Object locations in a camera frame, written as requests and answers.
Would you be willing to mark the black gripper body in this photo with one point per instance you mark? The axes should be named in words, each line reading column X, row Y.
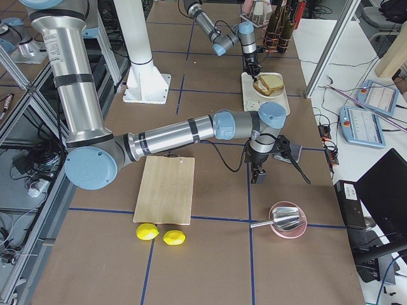
column 256, row 160
column 250, row 60

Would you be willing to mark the white round plate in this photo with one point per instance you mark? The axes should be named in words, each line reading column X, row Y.
column 268, row 84

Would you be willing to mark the bread slice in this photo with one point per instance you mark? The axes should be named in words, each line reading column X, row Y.
column 270, row 82
column 267, row 91

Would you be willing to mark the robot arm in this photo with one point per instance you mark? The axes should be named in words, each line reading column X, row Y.
column 96, row 155
column 223, row 37

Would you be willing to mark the white bear tray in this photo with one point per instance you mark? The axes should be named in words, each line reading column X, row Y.
column 252, row 99

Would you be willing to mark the grey folded cloth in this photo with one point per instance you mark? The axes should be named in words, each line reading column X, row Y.
column 295, row 153

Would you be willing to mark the green wine bottle back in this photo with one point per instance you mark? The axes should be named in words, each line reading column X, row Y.
column 273, row 25

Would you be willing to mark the green wine bottle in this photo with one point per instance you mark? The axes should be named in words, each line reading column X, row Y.
column 288, row 26
column 273, row 25

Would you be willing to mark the green wine bottle front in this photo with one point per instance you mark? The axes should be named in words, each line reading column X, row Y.
column 288, row 26

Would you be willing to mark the steel scoop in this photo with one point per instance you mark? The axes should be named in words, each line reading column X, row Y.
column 282, row 218

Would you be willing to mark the pink plastic bowl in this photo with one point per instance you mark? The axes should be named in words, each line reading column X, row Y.
column 295, row 233

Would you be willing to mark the near teach pendant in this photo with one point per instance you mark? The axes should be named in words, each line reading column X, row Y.
column 361, row 127

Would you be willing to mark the teach pendant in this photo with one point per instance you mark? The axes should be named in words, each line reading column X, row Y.
column 361, row 127
column 379, row 97

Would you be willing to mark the wooden cutting board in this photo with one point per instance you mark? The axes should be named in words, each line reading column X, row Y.
column 166, row 191

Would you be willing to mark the far teach pendant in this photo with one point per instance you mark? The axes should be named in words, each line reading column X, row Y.
column 379, row 97

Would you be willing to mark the black laptop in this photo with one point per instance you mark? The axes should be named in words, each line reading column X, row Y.
column 382, row 190

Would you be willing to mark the whole yellow lemon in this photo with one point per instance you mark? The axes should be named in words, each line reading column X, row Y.
column 147, row 231

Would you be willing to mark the copper wire bottle rack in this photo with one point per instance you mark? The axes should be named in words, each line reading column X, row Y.
column 275, row 41

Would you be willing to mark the white wire cup rack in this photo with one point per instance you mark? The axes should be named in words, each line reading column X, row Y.
column 257, row 12

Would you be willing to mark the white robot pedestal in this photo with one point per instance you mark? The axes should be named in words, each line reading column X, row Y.
column 145, row 83

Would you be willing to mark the aluminium frame post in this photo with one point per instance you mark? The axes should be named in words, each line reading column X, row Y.
column 338, row 30

